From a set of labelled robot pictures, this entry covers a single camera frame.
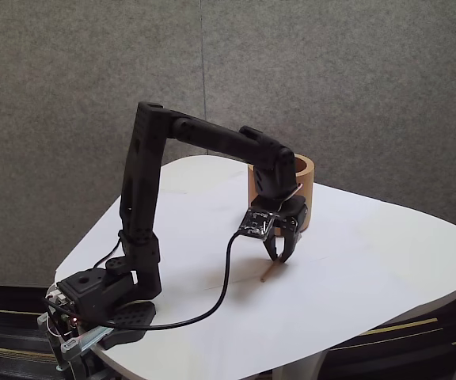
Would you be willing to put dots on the grey metal table clamp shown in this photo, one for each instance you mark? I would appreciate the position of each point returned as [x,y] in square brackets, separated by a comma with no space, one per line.
[89,335]

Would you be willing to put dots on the wooden pen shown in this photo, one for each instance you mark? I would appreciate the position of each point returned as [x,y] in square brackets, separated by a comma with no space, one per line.
[269,273]

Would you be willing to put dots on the bare camera circuit board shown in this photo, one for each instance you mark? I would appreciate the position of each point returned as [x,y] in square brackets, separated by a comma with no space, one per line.
[256,223]

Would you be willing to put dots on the brown cylindrical pen holder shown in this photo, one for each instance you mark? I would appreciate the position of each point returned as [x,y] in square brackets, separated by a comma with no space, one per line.
[307,174]

